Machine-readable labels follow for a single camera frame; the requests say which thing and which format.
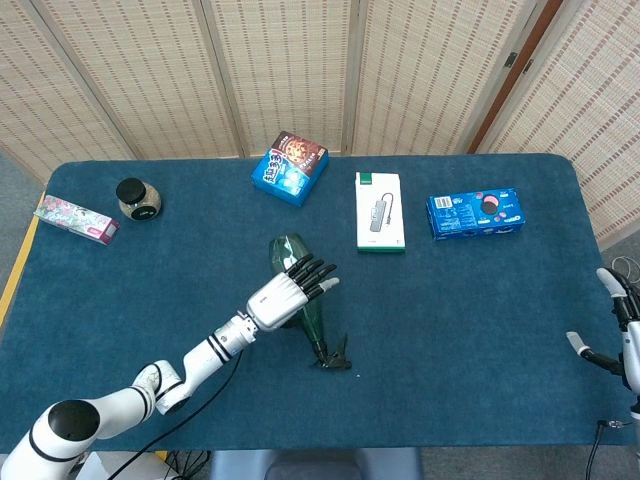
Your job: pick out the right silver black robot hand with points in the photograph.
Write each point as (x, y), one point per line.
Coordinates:
(632, 345)

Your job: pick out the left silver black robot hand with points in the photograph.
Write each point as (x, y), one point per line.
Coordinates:
(277, 302)

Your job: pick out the green glass bottle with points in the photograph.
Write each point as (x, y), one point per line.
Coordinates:
(312, 322)

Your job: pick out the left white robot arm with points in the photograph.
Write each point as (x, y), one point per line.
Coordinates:
(210, 350)

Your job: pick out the blue brown cookie box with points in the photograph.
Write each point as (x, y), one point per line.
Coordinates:
(287, 175)

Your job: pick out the white USB hub box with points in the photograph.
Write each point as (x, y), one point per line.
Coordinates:
(380, 215)

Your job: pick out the blue grey chair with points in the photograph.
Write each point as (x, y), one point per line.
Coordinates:
(300, 462)

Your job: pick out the round glass jar black lid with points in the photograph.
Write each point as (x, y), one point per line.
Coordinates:
(140, 205)

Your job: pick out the blue felt table cloth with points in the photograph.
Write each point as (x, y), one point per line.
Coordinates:
(450, 325)

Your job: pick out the blue Oreo cookie box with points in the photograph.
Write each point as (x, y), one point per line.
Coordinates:
(465, 217)

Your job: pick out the pink floral long box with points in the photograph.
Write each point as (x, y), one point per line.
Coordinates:
(75, 217)

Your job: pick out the white box under table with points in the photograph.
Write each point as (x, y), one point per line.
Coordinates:
(130, 470)

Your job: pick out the bamboo folding screen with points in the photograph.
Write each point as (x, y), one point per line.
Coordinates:
(285, 75)

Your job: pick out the small metal screen hinge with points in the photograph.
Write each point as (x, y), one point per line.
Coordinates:
(510, 59)
(527, 66)

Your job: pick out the brown wooden post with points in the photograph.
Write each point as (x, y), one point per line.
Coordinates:
(515, 75)

